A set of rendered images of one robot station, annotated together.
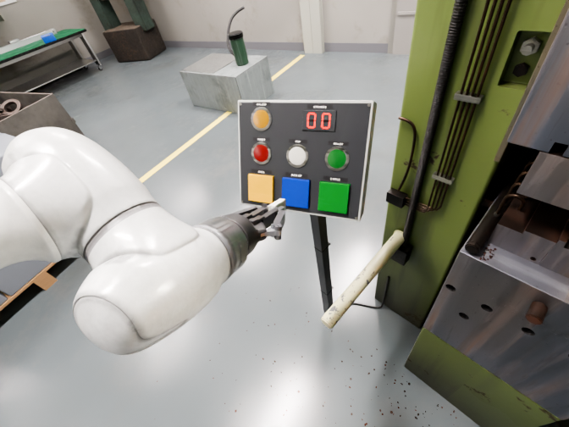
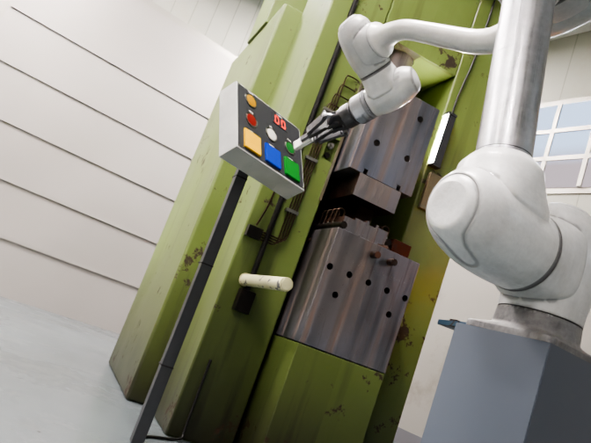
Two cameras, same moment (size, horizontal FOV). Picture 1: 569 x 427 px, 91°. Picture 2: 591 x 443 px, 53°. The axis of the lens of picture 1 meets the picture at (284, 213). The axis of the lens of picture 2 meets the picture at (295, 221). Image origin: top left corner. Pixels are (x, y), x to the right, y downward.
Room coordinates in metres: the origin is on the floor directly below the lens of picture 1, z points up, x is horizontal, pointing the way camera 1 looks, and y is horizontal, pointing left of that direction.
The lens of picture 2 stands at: (-0.12, 1.73, 0.45)
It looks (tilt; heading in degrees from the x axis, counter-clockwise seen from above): 11 degrees up; 286
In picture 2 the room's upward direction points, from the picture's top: 20 degrees clockwise
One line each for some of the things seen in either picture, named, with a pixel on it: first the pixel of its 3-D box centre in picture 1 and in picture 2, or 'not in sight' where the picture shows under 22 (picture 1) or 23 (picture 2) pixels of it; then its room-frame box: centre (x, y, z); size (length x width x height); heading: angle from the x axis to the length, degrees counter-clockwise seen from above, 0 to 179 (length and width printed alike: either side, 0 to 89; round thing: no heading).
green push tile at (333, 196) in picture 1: (334, 196); (290, 170); (0.50, -0.13, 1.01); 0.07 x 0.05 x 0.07; 60
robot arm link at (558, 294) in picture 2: not in sight; (550, 261); (-0.28, 0.55, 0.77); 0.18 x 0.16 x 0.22; 48
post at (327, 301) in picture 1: (322, 255); (199, 282); (0.65, -0.11, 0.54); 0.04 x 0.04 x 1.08; 35
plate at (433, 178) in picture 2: not in sight; (432, 193); (0.07, -0.79, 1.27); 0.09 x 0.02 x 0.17; 35
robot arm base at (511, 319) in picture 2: not in sight; (540, 335); (-0.30, 0.53, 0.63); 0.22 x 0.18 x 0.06; 48
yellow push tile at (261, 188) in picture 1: (262, 188); (251, 142); (0.60, 0.04, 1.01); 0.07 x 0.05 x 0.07; 60
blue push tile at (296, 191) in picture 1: (295, 192); (272, 156); (0.55, -0.04, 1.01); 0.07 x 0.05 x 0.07; 60
